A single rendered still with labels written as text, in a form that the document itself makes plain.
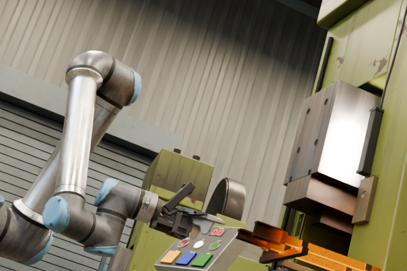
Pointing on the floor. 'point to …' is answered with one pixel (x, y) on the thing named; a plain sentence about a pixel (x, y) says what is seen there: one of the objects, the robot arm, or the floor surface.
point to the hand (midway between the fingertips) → (218, 225)
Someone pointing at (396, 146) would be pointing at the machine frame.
